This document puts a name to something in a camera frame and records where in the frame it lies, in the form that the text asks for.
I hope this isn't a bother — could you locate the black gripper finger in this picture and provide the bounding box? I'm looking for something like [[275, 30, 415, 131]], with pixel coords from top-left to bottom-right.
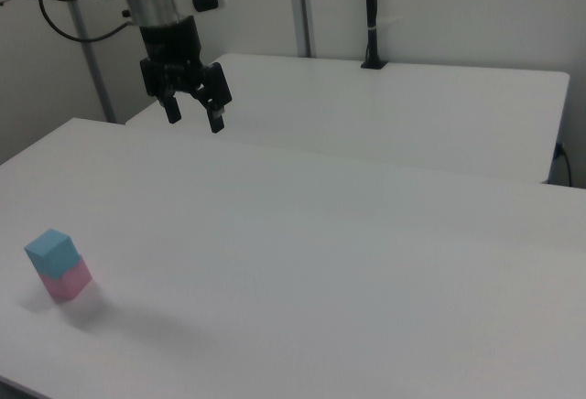
[[163, 92, 183, 125], [195, 61, 233, 135]]

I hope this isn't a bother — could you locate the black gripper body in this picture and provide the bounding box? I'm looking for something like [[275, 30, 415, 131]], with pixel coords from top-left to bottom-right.
[[138, 16, 220, 101]]

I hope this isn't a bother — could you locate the blue cube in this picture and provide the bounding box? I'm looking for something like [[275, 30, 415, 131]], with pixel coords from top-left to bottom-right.
[[23, 228, 84, 280]]

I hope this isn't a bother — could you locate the pink cube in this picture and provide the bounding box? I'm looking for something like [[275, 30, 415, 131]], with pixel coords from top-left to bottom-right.
[[38, 255, 94, 304]]

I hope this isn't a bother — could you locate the white side table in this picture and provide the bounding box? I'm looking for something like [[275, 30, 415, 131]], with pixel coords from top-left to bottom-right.
[[125, 52, 571, 186]]

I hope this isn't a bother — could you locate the grey metal frame post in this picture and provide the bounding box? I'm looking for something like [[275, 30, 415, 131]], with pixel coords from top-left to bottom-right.
[[288, 0, 318, 59], [67, 1, 116, 124]]

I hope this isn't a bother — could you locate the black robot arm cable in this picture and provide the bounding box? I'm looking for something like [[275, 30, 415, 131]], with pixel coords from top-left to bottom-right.
[[38, 0, 138, 44]]

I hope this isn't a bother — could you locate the black camera pole with base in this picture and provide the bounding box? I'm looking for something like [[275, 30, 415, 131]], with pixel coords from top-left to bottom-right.
[[360, 0, 390, 71]]

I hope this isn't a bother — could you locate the black wall power cable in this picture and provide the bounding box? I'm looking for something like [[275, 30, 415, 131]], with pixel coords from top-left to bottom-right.
[[554, 141, 574, 187]]

